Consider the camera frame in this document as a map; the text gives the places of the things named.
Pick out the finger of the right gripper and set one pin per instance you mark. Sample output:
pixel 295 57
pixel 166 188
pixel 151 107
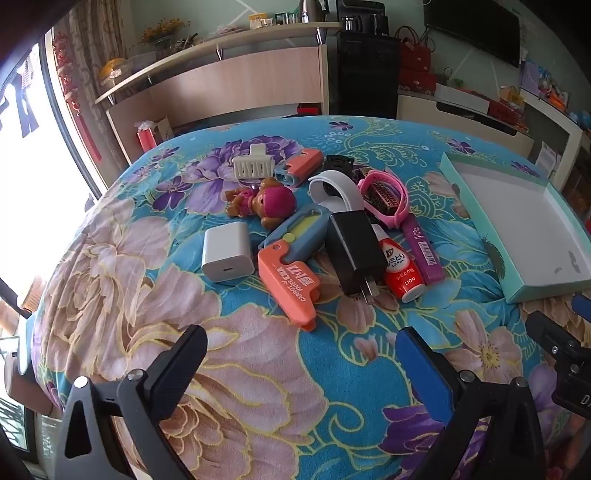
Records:
pixel 581 305
pixel 554 339

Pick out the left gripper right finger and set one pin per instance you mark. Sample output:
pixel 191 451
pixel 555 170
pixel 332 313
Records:
pixel 513 446

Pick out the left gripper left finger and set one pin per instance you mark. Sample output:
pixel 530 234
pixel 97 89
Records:
pixel 89 447

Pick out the purple lighter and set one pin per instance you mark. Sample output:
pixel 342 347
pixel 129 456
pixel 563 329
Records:
pixel 425 256

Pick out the red eye drop bottle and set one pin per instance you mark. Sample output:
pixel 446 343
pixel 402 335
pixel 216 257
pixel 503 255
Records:
pixel 402 275

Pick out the white usb charger cube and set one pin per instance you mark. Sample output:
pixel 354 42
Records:
pixel 227 253

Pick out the black plug charger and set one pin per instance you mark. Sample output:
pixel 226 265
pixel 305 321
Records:
pixel 355 254

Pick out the pink kids watch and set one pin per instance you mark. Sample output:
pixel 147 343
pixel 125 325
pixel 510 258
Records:
pixel 385 197

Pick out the orange blue carrot knife toy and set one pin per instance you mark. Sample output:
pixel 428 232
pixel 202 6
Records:
pixel 283 267

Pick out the white smart watch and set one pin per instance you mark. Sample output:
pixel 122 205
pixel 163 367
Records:
pixel 335 191

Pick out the black toy car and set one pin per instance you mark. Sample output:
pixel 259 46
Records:
pixel 346 165

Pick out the pink puppy figurine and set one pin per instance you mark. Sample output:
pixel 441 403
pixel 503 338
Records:
pixel 271 201

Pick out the salmon grey folding knife toy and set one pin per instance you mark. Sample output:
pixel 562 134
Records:
pixel 298 168

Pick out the teal white box lid tray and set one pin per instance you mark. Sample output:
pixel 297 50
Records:
pixel 538 246

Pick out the white side desk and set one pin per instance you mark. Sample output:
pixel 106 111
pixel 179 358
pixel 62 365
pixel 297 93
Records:
pixel 548 125

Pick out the white flat box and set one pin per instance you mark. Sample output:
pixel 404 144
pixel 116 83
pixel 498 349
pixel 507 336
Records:
pixel 461 98

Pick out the cream tv stand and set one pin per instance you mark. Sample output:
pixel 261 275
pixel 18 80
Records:
pixel 424 109

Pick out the floral blue tablecloth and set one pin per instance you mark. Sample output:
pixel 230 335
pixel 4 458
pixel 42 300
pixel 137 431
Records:
pixel 272 401

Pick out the red gift box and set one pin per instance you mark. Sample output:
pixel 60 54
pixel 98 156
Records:
pixel 417 81

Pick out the red paper gift bag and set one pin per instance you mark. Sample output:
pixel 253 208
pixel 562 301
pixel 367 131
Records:
pixel 145 131

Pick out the red handbag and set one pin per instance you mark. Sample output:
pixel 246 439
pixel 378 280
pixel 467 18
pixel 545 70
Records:
pixel 414 52

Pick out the black water dispenser cabinet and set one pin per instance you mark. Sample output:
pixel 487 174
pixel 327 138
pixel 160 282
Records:
pixel 368 61

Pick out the wooden curved desk shelf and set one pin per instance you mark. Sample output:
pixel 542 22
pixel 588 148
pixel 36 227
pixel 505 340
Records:
pixel 252 69

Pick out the red hanging knot ornament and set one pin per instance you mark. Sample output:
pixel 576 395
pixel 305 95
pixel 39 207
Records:
pixel 64 67

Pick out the yellow flower vase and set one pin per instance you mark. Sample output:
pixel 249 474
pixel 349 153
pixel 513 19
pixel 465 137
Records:
pixel 161 36

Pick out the steel thermos jug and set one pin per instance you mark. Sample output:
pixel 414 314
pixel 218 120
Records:
pixel 313 11

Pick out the black wall television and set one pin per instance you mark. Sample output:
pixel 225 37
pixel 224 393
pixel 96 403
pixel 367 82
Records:
pixel 484 24

